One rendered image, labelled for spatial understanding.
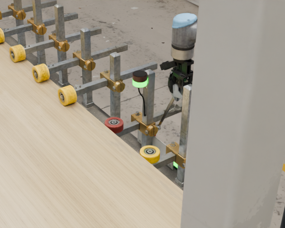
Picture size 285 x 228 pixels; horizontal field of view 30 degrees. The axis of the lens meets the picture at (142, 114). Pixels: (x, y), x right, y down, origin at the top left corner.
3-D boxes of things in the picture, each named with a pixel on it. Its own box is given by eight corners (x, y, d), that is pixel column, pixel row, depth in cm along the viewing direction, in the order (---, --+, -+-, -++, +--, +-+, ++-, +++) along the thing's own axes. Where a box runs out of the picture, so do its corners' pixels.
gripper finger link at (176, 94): (178, 108, 219) (179, 88, 214) (169, 102, 223) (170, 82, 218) (184, 105, 220) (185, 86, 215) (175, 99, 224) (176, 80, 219)
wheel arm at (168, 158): (221, 135, 237) (222, 127, 235) (226, 139, 235) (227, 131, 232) (142, 171, 215) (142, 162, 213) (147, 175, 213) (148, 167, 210)
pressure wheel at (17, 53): (20, 41, 269) (27, 53, 267) (17, 50, 276) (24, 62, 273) (9, 44, 266) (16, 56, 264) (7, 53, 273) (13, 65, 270)
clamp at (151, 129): (140, 120, 243) (140, 111, 240) (158, 134, 234) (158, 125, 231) (129, 124, 240) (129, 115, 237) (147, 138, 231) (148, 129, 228)
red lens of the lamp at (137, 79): (141, 73, 221) (141, 68, 220) (150, 79, 217) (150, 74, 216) (129, 77, 218) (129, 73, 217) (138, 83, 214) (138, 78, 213)
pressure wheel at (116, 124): (116, 135, 236) (116, 113, 230) (126, 144, 231) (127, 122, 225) (101, 141, 232) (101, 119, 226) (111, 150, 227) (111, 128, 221)
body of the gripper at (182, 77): (181, 91, 212) (182, 64, 206) (167, 82, 218) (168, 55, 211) (195, 85, 216) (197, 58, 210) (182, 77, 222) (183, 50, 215)
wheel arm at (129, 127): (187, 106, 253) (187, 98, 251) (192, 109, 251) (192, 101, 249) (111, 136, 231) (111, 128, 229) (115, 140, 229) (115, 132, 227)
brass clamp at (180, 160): (175, 150, 227) (176, 140, 225) (196, 166, 218) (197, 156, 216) (164, 155, 224) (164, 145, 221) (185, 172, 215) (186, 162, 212)
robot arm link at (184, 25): (197, 21, 197) (170, 19, 199) (194, 52, 204) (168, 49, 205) (200, 12, 205) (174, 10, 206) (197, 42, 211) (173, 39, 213)
